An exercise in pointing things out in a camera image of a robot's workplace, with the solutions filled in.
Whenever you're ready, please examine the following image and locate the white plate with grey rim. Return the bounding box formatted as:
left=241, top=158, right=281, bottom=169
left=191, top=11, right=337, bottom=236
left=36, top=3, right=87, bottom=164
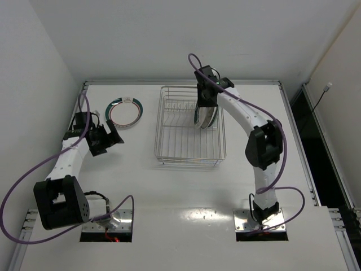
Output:
left=201, top=106, right=218, bottom=129

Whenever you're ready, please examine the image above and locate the green red rimmed plate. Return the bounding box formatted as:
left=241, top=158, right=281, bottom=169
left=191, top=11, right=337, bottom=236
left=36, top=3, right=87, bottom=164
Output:
left=105, top=97, right=143, bottom=129
left=194, top=106, right=209, bottom=129

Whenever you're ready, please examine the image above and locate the small blue patterned plate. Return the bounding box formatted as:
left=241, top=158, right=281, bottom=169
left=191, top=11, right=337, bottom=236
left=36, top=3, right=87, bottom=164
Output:
left=214, top=107, right=220, bottom=121

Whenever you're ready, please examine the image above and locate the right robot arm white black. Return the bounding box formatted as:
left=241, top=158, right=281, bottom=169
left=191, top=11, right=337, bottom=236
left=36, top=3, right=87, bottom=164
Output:
left=194, top=65, right=284, bottom=224

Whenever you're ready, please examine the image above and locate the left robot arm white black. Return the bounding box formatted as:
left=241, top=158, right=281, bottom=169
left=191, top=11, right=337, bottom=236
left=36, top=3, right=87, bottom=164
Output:
left=33, top=112, right=124, bottom=230

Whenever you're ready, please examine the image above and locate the left black base cable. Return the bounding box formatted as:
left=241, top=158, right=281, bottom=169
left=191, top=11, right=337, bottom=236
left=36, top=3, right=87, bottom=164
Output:
left=84, top=191, right=111, bottom=212

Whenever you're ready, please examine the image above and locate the black base cable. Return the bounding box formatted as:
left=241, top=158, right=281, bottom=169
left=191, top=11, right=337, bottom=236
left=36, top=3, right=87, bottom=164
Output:
left=84, top=191, right=111, bottom=212
left=248, top=193, right=259, bottom=221

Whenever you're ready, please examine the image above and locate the metal wire dish rack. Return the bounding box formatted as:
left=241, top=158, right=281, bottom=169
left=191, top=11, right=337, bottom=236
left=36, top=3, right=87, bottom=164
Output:
left=154, top=85, right=226, bottom=167

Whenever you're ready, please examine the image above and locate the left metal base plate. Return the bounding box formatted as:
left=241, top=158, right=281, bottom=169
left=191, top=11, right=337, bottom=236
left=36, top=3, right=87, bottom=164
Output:
left=81, top=209, right=133, bottom=234

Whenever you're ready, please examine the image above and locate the metal base plate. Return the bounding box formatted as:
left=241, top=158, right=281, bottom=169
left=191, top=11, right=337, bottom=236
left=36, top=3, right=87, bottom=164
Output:
left=81, top=209, right=133, bottom=234
left=234, top=209, right=287, bottom=233

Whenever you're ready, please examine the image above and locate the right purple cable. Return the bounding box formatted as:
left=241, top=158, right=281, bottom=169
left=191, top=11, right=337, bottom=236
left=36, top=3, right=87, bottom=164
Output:
left=187, top=53, right=306, bottom=235

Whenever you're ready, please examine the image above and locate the right black base cable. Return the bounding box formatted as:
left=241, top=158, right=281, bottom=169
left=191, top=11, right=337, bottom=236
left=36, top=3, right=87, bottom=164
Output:
left=248, top=193, right=259, bottom=221

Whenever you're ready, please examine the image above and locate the black cable with white plug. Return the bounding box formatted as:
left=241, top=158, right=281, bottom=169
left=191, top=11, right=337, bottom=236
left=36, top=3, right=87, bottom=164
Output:
left=310, top=82, right=333, bottom=112

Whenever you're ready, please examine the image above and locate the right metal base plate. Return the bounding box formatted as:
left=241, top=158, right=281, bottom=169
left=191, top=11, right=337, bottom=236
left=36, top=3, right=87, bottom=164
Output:
left=234, top=209, right=287, bottom=233

